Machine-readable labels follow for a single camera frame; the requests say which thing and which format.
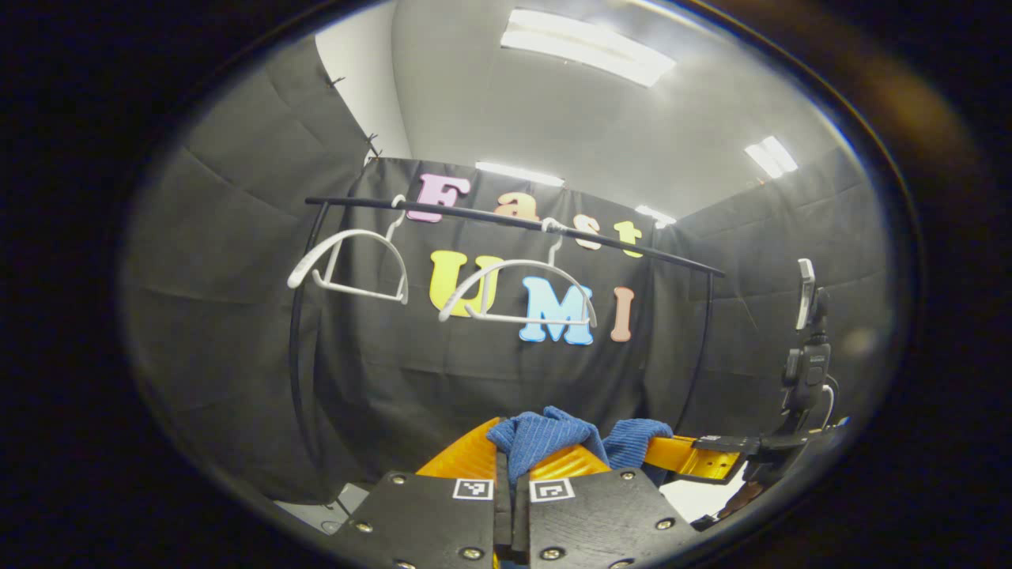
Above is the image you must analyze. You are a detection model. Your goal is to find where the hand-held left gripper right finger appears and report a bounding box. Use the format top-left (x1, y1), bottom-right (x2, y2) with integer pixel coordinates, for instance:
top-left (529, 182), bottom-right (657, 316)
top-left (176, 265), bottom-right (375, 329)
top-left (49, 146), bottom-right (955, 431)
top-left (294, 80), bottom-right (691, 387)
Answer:
top-left (514, 443), bottom-right (700, 569)

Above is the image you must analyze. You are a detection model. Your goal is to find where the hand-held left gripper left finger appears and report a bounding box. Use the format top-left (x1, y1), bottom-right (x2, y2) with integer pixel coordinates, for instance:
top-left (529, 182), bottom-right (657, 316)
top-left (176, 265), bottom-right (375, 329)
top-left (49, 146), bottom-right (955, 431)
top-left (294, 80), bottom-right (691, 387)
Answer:
top-left (332, 417), bottom-right (515, 569)

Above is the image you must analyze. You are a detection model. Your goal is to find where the blue corduroy jacket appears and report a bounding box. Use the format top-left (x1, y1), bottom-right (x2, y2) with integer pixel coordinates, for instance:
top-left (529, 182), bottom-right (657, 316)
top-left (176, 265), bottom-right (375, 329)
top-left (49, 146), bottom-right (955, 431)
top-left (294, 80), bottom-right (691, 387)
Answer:
top-left (486, 405), bottom-right (675, 486)

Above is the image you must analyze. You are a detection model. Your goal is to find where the white plastic hanger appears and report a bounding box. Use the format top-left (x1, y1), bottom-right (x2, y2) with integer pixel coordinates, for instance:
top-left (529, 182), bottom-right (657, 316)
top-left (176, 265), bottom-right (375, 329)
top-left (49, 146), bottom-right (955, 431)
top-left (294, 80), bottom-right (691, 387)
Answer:
top-left (437, 217), bottom-right (599, 327)
top-left (286, 194), bottom-right (411, 306)

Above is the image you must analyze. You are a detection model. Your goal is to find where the black clothes rack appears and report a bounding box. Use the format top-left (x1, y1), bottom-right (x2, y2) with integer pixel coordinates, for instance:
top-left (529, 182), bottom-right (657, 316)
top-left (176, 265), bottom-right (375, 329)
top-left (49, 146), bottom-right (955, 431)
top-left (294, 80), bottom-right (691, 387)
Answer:
top-left (287, 195), bottom-right (726, 507)

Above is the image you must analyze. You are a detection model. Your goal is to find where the long ceiling light strip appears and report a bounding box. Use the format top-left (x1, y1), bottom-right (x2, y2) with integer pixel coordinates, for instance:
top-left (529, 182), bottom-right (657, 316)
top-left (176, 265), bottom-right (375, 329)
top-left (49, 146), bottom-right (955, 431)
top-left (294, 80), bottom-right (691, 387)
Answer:
top-left (474, 161), bottom-right (567, 188)

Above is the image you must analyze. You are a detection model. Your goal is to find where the large ceiling light panel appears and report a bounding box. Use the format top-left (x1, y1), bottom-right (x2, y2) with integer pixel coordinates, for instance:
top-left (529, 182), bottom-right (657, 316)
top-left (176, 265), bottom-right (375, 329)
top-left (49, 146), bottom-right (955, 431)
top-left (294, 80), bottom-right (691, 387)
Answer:
top-left (499, 8), bottom-right (678, 89)

